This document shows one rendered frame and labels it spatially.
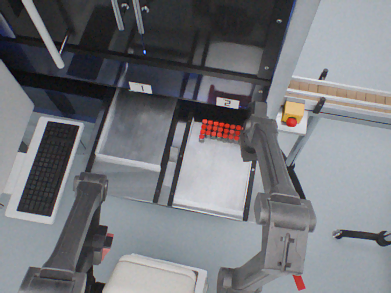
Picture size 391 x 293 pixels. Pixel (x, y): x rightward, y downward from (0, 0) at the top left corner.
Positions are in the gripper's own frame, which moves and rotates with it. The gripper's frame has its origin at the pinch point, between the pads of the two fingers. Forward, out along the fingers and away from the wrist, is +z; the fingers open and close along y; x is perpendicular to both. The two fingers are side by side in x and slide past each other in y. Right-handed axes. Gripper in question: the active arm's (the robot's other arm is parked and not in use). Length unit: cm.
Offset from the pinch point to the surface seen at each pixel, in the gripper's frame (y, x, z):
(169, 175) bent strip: 0.3, 28.3, 24.5
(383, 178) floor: 13, -95, 118
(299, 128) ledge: 17.3, -25.2, 27.8
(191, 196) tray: -8.8, 20.4, 23.8
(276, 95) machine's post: 21.2, -12.0, 2.3
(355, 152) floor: 31, -82, 119
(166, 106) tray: 30.4, 28.5, 27.5
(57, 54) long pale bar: 35, 61, -10
